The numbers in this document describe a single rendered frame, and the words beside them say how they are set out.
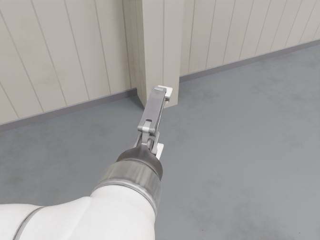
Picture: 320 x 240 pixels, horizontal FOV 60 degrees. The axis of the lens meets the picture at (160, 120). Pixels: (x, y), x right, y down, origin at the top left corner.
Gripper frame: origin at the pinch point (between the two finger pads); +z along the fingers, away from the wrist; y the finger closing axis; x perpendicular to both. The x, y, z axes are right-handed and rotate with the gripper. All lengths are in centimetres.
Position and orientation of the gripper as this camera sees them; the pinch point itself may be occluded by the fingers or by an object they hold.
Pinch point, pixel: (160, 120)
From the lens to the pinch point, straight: 58.4
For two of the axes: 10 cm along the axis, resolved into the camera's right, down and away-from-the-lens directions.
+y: -1.2, 8.7, 4.8
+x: 9.7, 2.0, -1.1
